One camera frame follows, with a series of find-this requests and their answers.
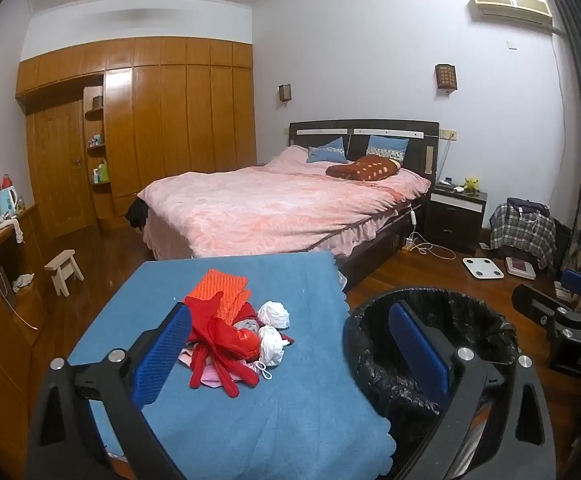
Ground blue table cloth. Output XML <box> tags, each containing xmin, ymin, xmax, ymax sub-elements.
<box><xmin>68</xmin><ymin>251</ymin><xmax>396</xmax><ymax>480</ymax></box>

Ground blue pillow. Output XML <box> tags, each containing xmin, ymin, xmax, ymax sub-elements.
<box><xmin>306</xmin><ymin>137</ymin><xmax>347</xmax><ymax>164</ymax></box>
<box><xmin>366</xmin><ymin>135</ymin><xmax>410</xmax><ymax>161</ymax></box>

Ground wooden wardrobe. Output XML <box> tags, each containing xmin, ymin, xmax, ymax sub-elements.
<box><xmin>15</xmin><ymin>35</ymin><xmax>257</xmax><ymax>235</ymax></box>

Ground black trash bin with bag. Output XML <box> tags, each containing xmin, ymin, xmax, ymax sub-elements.
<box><xmin>343</xmin><ymin>287</ymin><xmax>521</xmax><ymax>461</ymax></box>

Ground orange knitted glove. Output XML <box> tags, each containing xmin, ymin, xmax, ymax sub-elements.
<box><xmin>186</xmin><ymin>268</ymin><xmax>251</xmax><ymax>323</ymax></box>

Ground white bathroom scale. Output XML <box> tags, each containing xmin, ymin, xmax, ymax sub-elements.
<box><xmin>463</xmin><ymin>257</ymin><xmax>499</xmax><ymax>281</ymax></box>

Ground small wooden stool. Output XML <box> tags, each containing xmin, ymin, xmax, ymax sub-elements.
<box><xmin>44</xmin><ymin>249</ymin><xmax>85</xmax><ymax>297</ymax></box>

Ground wooden door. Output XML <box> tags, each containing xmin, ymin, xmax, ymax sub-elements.
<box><xmin>33</xmin><ymin>100</ymin><xmax>96</xmax><ymax>238</ymax></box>

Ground pink sock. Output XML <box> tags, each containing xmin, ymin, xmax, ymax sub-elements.
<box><xmin>179</xmin><ymin>347</ymin><xmax>244</xmax><ymax>391</ymax></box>

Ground red dotted pillow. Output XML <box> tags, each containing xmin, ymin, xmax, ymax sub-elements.
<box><xmin>326</xmin><ymin>156</ymin><xmax>402</xmax><ymax>182</ymax></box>

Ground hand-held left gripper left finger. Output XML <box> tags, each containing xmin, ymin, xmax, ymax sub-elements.
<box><xmin>25</xmin><ymin>303</ymin><xmax>194</xmax><ymax>480</ymax></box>

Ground dark jacket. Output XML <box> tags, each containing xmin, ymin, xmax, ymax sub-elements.
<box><xmin>507</xmin><ymin>198</ymin><xmax>551</xmax><ymax>218</ymax></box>

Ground dark nightstand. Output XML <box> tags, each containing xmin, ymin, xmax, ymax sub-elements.
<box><xmin>424</xmin><ymin>181</ymin><xmax>488</xmax><ymax>255</ymax></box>

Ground white cable with controller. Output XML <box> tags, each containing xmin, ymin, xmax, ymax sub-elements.
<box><xmin>404</xmin><ymin>205</ymin><xmax>457</xmax><ymax>261</ymax></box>

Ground light blue kettle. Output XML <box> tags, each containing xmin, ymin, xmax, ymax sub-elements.
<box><xmin>0</xmin><ymin>187</ymin><xmax>20</xmax><ymax>217</ymax></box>

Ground black cloth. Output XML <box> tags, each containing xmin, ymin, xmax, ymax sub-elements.
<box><xmin>125</xmin><ymin>199</ymin><xmax>150</xmax><ymax>231</ymax></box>

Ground dark wooden bed frame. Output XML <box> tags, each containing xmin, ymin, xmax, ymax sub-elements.
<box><xmin>289</xmin><ymin>120</ymin><xmax>441</xmax><ymax>291</ymax></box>

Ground wall air conditioner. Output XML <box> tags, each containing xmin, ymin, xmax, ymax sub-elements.
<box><xmin>467</xmin><ymin>0</ymin><xmax>555</xmax><ymax>33</ymax></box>

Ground bed with pink cover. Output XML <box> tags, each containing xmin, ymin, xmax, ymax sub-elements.
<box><xmin>137</xmin><ymin>145</ymin><xmax>432</xmax><ymax>261</ymax></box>

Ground wooden side cabinet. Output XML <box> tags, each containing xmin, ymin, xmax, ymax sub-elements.
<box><xmin>0</xmin><ymin>204</ymin><xmax>51</xmax><ymax>461</ymax></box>

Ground plaid cloth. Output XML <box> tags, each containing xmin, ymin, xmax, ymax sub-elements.
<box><xmin>489</xmin><ymin>203</ymin><xmax>557</xmax><ymax>271</ymax></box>

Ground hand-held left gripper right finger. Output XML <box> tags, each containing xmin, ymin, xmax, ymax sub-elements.
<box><xmin>388</xmin><ymin>300</ymin><xmax>557</xmax><ymax>480</ymax></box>

